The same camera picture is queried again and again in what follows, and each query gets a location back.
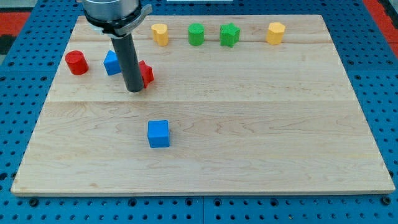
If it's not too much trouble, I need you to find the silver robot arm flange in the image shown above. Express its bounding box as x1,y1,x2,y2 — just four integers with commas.
82,0,152,39

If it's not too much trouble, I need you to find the blue cube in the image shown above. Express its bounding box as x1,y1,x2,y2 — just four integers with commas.
147,120,170,148

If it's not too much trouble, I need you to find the red star block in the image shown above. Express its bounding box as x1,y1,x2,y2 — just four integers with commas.
139,60,154,88

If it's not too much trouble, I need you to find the green star block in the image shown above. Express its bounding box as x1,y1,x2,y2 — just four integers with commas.
220,23,241,47

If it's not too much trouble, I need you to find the light wooden board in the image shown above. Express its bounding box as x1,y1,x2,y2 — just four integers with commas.
11,15,395,197

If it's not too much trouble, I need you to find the green cylinder block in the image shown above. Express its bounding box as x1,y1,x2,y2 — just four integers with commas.
188,23,205,46

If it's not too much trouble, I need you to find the yellow heart block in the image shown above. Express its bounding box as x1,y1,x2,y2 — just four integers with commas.
151,24,169,47

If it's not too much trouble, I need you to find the blue pentagon block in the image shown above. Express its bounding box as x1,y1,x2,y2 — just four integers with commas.
103,50,121,76

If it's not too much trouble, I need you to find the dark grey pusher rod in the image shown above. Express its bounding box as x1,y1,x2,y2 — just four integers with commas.
111,34,144,93

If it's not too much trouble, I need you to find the yellow hexagon block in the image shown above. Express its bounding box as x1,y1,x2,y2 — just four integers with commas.
266,22,285,45

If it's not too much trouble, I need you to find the red cylinder block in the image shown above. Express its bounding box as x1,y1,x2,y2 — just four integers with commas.
65,50,89,75

